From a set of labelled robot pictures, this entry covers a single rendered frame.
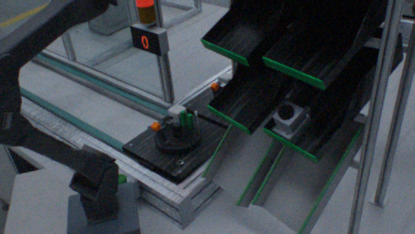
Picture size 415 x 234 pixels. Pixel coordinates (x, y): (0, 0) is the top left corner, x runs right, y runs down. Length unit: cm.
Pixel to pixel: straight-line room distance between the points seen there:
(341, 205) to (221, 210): 32
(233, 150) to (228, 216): 20
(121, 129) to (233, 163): 51
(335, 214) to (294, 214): 24
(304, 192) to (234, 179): 18
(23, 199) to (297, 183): 81
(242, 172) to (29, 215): 63
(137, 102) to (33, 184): 43
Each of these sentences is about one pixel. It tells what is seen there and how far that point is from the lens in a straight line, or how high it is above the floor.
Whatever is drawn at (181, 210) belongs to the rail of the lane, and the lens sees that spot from 107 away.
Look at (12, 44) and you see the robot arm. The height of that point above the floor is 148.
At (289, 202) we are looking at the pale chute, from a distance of 95.
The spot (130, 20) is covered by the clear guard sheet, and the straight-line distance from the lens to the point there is 139.
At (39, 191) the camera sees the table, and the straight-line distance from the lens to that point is 136.
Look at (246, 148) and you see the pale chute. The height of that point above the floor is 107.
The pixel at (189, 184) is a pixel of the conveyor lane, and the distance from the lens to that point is 109.
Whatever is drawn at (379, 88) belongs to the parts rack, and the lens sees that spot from 81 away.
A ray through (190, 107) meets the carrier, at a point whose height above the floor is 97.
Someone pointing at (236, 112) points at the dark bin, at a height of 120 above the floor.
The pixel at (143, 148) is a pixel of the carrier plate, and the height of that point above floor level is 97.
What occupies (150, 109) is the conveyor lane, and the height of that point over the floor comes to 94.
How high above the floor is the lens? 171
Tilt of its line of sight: 35 degrees down
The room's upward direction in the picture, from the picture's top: 6 degrees counter-clockwise
